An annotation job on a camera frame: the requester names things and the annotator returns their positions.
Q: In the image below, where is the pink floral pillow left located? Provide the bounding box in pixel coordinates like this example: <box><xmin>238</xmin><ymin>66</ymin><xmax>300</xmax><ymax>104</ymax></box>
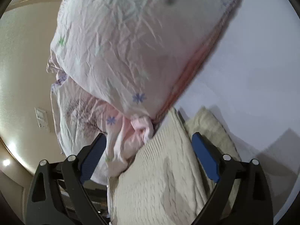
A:
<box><xmin>46</xmin><ymin>56</ymin><xmax>154</xmax><ymax>185</ymax></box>

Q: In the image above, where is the white wall switch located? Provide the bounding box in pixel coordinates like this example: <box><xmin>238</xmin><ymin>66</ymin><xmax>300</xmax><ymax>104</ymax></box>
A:
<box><xmin>34</xmin><ymin>108</ymin><xmax>50</xmax><ymax>132</ymax></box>

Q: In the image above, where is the lavender bed sheet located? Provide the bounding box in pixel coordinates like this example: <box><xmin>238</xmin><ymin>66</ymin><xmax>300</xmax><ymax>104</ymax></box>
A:
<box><xmin>153</xmin><ymin>0</ymin><xmax>300</xmax><ymax>225</ymax></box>

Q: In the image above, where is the cream cable knit sweater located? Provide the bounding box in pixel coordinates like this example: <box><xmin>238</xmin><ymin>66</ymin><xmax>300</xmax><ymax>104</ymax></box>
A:
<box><xmin>108</xmin><ymin>107</ymin><xmax>239</xmax><ymax>224</ymax></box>

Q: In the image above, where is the pink floral pillow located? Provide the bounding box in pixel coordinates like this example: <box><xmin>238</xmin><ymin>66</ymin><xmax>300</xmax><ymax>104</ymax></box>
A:
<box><xmin>48</xmin><ymin>0</ymin><xmax>239</xmax><ymax>122</ymax></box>
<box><xmin>46</xmin><ymin>56</ymin><xmax>154</xmax><ymax>185</ymax></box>

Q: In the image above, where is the pink floral pillow right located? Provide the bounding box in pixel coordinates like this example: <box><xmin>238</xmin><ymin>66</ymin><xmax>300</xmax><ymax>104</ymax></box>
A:
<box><xmin>48</xmin><ymin>0</ymin><xmax>239</xmax><ymax>122</ymax></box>

